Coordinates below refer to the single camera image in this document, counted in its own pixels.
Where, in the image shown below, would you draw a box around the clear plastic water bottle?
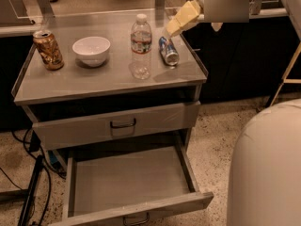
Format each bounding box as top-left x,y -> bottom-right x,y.
130,13 -> 152,80

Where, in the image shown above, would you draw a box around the black floor cables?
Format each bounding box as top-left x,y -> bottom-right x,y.
0,128 -> 68,226

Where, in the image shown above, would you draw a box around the grey upper drawer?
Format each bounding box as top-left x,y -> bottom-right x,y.
33,102 -> 200,150

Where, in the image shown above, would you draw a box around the white ceramic bowl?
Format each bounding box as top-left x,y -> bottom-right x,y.
72,37 -> 111,67

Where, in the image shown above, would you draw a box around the grey open middle drawer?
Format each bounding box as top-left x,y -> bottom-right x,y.
51,137 -> 214,226

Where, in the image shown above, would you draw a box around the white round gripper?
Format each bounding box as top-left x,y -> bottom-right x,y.
162,0 -> 223,39

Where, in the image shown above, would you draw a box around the grey metal drawer cabinet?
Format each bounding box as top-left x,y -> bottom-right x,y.
10,8 -> 209,153

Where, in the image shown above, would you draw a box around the gold crumpled soda can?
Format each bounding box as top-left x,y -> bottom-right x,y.
33,29 -> 64,71

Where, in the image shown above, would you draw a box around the black metal floor stand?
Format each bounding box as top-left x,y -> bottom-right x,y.
18,155 -> 43,226

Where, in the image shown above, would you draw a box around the blue silver redbull can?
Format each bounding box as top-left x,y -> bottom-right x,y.
159,37 -> 180,66

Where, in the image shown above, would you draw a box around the wooden easel frame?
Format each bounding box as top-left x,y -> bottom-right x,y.
266,42 -> 301,107

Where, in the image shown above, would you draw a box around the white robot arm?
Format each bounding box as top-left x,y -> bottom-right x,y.
164,99 -> 301,226

